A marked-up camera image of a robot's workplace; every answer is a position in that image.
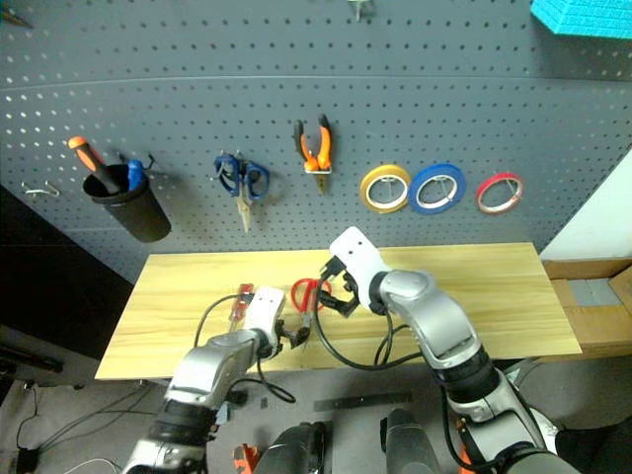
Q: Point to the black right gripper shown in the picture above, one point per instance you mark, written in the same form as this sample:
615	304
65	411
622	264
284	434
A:
348	282

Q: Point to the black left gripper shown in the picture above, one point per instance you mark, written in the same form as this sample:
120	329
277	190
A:
283	337

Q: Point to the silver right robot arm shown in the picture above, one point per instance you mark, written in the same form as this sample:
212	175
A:
444	336

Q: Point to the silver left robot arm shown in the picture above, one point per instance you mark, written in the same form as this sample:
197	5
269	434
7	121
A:
202	375

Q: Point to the yellow tape roll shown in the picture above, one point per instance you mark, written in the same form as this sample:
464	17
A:
369	188

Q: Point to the blue tape roll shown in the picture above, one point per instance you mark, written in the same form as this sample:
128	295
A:
419	185

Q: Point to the red tape roll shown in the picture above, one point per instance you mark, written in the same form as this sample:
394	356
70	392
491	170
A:
486	190

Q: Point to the grey metal pegboard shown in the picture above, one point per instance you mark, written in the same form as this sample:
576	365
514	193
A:
345	99

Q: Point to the black pegboard hook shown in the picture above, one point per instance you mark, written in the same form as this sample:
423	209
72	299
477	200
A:
149	161

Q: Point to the red and black screwdriver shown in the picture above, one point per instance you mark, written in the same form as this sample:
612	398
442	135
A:
243	298

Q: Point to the black flat strip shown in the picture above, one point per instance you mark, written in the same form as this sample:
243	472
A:
363	401

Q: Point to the dark rounded shape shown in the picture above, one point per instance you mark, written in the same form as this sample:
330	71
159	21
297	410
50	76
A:
293	449
407	444

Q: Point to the silver scissors hook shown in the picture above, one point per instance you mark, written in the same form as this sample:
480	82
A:
224	165

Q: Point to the black cup holder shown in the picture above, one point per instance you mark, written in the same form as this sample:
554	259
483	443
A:
133	207

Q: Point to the grey foam insert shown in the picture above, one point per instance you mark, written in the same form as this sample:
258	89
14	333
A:
592	292

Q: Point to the brown cardboard box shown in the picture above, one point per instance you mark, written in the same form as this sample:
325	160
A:
592	326

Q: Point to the black power adapter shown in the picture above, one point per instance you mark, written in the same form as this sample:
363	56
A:
28	458

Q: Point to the cyan foam block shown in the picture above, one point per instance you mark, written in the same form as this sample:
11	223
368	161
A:
587	17

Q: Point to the dark pointed hanging tool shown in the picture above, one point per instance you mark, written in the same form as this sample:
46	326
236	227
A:
12	19

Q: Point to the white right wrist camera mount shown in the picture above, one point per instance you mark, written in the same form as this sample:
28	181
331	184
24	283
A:
363	261

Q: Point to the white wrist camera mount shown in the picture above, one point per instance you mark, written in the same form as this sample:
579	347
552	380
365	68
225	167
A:
363	261
264	308

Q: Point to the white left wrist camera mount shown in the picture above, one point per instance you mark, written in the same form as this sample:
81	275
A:
264	308

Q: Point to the white pliers bracket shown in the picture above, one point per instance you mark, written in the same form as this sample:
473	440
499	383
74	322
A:
318	171

